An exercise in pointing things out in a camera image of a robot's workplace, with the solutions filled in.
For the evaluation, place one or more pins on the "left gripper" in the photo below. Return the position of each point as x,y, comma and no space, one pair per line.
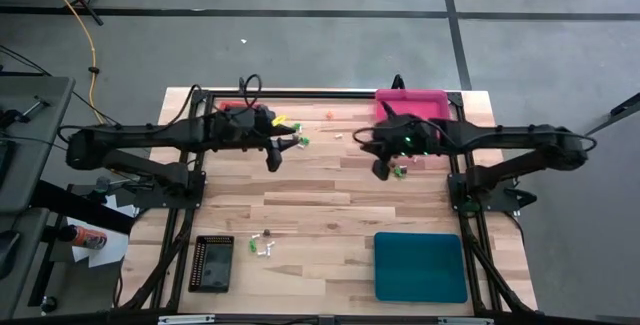
245,127

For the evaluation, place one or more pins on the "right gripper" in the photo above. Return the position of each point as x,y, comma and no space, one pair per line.
407,135

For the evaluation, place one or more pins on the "orange plastic basket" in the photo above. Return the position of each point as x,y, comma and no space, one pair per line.
230,105

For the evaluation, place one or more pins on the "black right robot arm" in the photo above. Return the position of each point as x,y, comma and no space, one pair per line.
510,135

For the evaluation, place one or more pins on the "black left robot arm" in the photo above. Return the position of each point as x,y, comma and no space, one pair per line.
150,132

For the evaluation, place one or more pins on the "yellow white paper tag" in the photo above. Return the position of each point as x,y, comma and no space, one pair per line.
279,120

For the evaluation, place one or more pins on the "pink plastic bin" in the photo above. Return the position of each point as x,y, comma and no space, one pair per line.
420,102

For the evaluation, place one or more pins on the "black table clamp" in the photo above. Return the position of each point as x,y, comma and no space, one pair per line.
398,82
520,197

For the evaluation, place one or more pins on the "teal plastic bin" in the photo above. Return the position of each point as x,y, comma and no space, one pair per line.
420,267

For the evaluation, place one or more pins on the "black plastic basket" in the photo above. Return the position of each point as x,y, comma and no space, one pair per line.
212,265

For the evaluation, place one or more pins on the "white paper sheets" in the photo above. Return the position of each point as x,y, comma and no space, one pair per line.
110,250

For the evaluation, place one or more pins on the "orange can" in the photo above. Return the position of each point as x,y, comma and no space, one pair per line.
90,238

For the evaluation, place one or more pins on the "black floor stand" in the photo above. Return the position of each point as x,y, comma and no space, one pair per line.
620,112

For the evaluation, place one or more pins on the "grey desk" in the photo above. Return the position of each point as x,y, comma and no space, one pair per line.
30,140
30,290

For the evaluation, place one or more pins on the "silver metal bracket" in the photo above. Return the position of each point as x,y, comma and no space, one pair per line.
465,321
185,320

